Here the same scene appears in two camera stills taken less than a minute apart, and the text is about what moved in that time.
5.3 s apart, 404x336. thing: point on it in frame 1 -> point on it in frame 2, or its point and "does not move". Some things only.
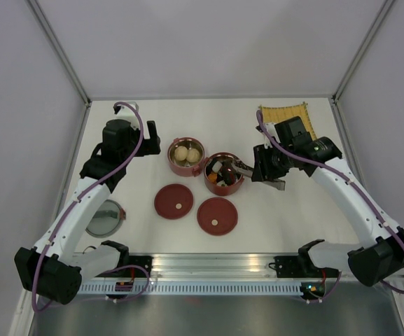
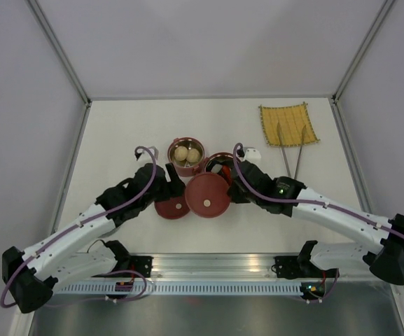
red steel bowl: x=185 y=168 does not move
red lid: x=217 y=216 -> x=206 y=195
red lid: x=173 y=201 does not move
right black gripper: x=262 y=170 -> x=235 y=197
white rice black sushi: x=217 y=166 does not move
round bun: x=180 y=152 does not move
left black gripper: x=150 y=146 -> x=174 y=187
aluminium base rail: x=222 y=268 does not move
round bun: x=192 y=155 does not move
